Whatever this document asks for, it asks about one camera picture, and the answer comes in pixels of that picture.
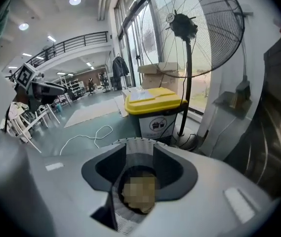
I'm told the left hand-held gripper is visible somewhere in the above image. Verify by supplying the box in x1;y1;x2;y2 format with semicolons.
15;62;67;112

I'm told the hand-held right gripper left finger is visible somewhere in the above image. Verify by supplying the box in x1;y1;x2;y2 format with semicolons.
28;141;126;237

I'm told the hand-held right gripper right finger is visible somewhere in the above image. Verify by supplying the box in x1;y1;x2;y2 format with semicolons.
127;143;281;237

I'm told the black washing machine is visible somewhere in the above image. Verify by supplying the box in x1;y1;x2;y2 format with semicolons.
223;33;281;199

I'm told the white shelving rack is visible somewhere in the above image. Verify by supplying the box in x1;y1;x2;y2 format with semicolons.
58;74;85;98

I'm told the flat cardboard sheet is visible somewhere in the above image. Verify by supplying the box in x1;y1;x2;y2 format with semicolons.
63;96;121;128

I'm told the black mezzanine railing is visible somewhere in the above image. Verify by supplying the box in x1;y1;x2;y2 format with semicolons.
28;31;109;68

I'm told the dark coat on rack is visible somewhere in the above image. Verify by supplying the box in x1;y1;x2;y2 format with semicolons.
112;53;130;91

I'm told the yellow-lidded waste bin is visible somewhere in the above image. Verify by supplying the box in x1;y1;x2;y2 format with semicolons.
124;87;189;144

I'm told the flat-topped cardboard box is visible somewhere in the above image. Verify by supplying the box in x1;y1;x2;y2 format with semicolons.
137;62;180;75

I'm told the black standing fan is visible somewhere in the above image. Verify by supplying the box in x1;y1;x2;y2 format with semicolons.
140;0;245;150

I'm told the white floor cable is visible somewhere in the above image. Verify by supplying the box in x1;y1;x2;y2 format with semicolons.
59;125;113;157

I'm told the grey long-handled dustpan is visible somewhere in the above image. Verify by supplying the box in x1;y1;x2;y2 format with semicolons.
213;11;253;119

